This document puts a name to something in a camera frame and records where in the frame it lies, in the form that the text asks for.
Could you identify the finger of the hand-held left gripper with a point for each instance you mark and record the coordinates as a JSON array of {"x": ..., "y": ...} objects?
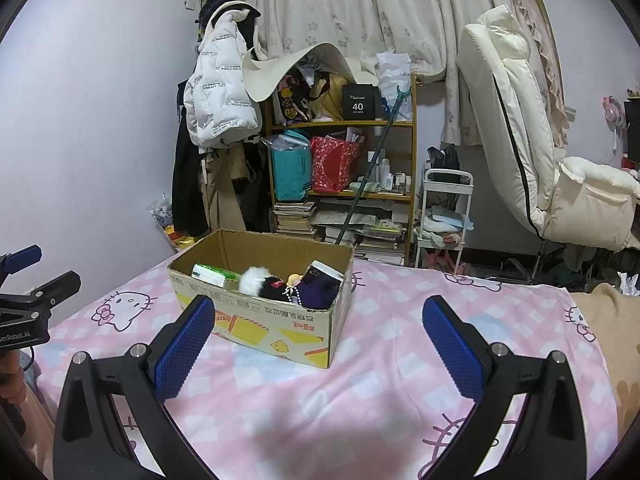
[
  {"x": 57, "y": 284},
  {"x": 25, "y": 257}
]

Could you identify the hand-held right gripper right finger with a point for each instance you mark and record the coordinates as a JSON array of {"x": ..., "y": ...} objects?
[{"x": 452, "y": 347}]

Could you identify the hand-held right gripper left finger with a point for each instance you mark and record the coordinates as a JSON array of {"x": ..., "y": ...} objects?
[{"x": 185, "y": 345}]

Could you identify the light green tissue packet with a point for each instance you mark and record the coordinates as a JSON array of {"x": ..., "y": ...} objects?
[{"x": 215, "y": 274}]

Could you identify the white and black plush toy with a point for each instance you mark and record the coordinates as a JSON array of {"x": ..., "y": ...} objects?
[{"x": 255, "y": 280}]

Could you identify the printed cardboard box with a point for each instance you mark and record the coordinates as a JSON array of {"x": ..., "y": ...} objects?
[{"x": 280, "y": 330}]

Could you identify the black tissue packet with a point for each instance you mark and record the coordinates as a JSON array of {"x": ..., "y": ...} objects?
[{"x": 320, "y": 287}]

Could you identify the person's left hand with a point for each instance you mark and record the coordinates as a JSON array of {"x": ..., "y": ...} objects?
[{"x": 10, "y": 375}]

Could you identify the pink cat-print bedsheet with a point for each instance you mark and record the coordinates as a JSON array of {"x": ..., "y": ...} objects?
[{"x": 380, "y": 310}]

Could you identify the pile of snack bags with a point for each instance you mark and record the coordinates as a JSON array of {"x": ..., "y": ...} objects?
[{"x": 167, "y": 220}]

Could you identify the yellow plush toy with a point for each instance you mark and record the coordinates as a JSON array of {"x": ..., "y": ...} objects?
[{"x": 295, "y": 278}]

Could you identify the white trolley cart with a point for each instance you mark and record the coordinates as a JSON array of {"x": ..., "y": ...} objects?
[{"x": 445, "y": 210}]

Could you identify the beige coat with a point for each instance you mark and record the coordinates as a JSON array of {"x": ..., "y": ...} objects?
[{"x": 225, "y": 195}]

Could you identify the beige blanket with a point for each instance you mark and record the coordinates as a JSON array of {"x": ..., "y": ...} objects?
[{"x": 610, "y": 330}]

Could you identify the black coat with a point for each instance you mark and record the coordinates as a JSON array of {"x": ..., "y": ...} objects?
[{"x": 187, "y": 185}]

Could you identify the stack of books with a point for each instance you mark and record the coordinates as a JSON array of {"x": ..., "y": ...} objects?
[{"x": 295, "y": 217}]

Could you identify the row of white bottles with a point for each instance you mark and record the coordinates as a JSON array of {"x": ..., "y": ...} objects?
[{"x": 392, "y": 175}]

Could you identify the white crumpled paper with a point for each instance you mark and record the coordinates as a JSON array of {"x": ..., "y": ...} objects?
[{"x": 629, "y": 282}]

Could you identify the black bag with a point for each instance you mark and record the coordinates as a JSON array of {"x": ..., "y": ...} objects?
[{"x": 445, "y": 157}]

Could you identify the wooden shelf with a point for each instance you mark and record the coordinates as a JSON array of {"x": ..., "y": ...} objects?
[{"x": 414, "y": 160}]

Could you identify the green pole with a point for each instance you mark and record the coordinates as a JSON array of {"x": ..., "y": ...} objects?
[{"x": 372, "y": 160}]

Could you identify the teal shopping bag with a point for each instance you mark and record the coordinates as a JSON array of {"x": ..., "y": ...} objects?
[{"x": 290, "y": 170}]

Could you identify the red shopping bag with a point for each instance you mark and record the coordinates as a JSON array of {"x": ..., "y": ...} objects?
[{"x": 332, "y": 165}]

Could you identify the cream padded chair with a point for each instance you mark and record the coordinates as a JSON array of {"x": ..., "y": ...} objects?
[{"x": 505, "y": 110}]

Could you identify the white puffer jacket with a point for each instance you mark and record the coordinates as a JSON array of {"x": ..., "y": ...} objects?
[{"x": 220, "y": 85}]

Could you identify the black card box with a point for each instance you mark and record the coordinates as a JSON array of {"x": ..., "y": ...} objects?
[{"x": 360, "y": 102}]

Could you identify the white plastic bag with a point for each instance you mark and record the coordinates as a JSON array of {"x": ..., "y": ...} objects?
[{"x": 395, "y": 80}]

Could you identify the cream wide-brim hat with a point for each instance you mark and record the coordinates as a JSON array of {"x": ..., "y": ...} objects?
[{"x": 270, "y": 75}]

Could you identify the pink desk fan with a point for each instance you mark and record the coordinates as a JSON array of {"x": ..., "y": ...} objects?
[{"x": 614, "y": 115}]

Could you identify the dark knit hat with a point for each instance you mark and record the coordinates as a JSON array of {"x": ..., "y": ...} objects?
[{"x": 220, "y": 2}]

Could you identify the floral curtain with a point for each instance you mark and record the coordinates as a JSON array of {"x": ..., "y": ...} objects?
[{"x": 350, "y": 5}]

